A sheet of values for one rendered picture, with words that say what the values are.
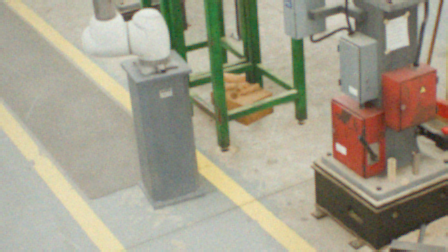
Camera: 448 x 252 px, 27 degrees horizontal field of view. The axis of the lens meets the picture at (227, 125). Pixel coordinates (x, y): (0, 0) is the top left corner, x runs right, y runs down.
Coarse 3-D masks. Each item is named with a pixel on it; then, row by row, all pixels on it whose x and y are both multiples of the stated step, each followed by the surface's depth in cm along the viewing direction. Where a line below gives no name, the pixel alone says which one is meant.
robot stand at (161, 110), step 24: (168, 72) 440; (192, 72) 442; (144, 96) 440; (168, 96) 444; (144, 120) 447; (168, 120) 449; (192, 120) 457; (144, 144) 456; (168, 144) 454; (192, 144) 461; (144, 168) 470; (168, 168) 460; (192, 168) 465; (144, 192) 478; (168, 192) 466; (192, 192) 471
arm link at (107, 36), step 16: (96, 0) 422; (112, 0) 425; (96, 16) 428; (112, 16) 428; (96, 32) 430; (112, 32) 429; (128, 32) 433; (96, 48) 433; (112, 48) 434; (128, 48) 435
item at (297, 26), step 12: (288, 0) 400; (300, 0) 398; (312, 0) 401; (324, 0) 404; (288, 12) 403; (300, 12) 400; (288, 24) 406; (300, 24) 402; (312, 24) 406; (324, 24) 409; (300, 36) 405; (312, 36) 414; (324, 36) 409; (348, 36) 402
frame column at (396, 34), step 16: (352, 0) 401; (368, 16) 396; (384, 16) 388; (400, 16) 392; (416, 16) 397; (368, 32) 399; (384, 32) 391; (400, 32) 396; (416, 32) 400; (384, 48) 395; (400, 48) 399; (384, 64) 398; (400, 64) 403; (400, 144) 421; (416, 144) 426; (400, 160) 423
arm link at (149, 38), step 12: (144, 12) 435; (156, 12) 435; (132, 24) 435; (144, 24) 431; (156, 24) 432; (132, 36) 433; (144, 36) 433; (156, 36) 434; (168, 36) 441; (132, 48) 435; (144, 48) 435; (156, 48) 436; (168, 48) 441
